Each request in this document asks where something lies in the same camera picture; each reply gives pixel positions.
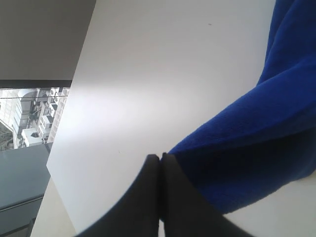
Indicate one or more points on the blue microfiber towel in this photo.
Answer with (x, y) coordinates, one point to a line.
(266, 138)

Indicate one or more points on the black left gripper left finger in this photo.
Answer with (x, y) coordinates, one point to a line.
(136, 213)

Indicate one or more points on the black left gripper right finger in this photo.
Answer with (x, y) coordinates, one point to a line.
(185, 211)

